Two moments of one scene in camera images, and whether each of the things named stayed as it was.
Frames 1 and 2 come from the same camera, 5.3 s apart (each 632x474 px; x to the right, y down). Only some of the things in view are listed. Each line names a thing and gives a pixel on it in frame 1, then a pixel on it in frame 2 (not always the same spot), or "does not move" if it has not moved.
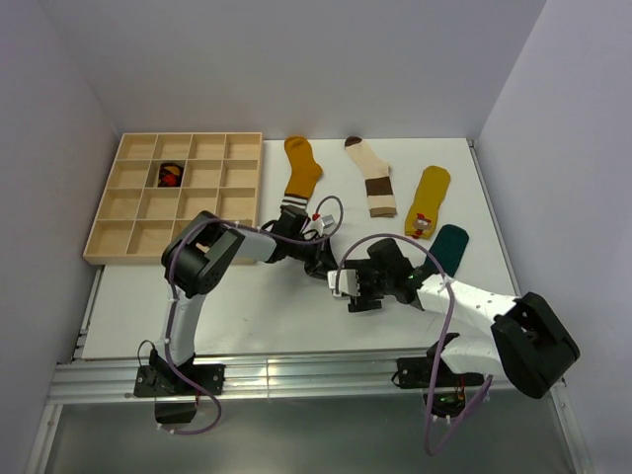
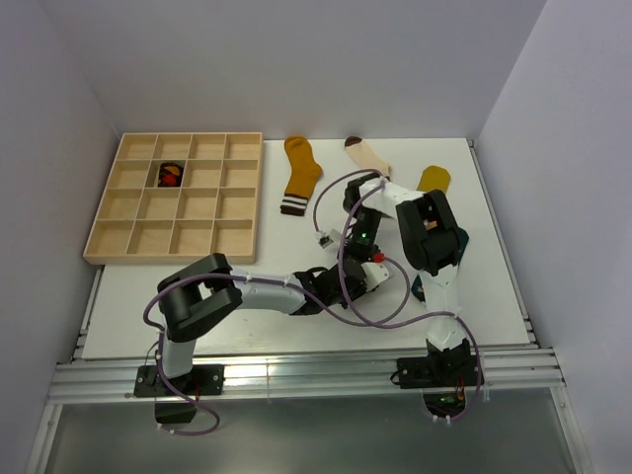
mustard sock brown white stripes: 303,170 does not move
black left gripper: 322,261 to 360,287
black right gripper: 364,301 to 358,253
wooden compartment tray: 138,217 does not move
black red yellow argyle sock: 170,175 does not move
